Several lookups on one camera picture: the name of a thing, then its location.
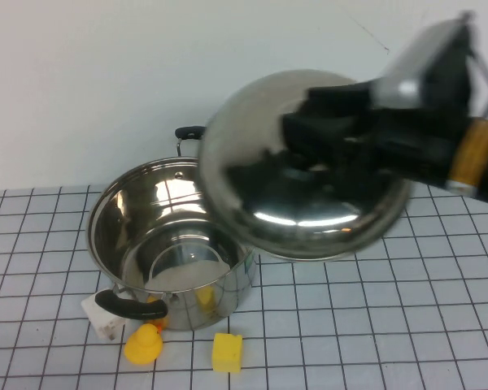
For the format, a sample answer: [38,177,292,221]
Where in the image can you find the yellow sponge block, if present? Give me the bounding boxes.
[211,331,244,374]

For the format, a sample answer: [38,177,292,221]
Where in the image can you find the stainless steel pot black handles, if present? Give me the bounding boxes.
[85,125,258,332]

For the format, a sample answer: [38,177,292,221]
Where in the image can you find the grey black-grid table mat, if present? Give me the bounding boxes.
[0,184,488,390]

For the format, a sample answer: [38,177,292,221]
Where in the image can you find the stainless steel pot lid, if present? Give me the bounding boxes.
[198,68,412,262]

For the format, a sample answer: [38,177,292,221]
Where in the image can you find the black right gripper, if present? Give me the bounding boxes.
[281,80,469,180]

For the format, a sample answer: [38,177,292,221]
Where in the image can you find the white USB charger plug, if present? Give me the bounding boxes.
[80,294,128,341]

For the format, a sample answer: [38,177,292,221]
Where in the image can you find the yellow rubber duck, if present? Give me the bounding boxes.
[124,323,164,366]

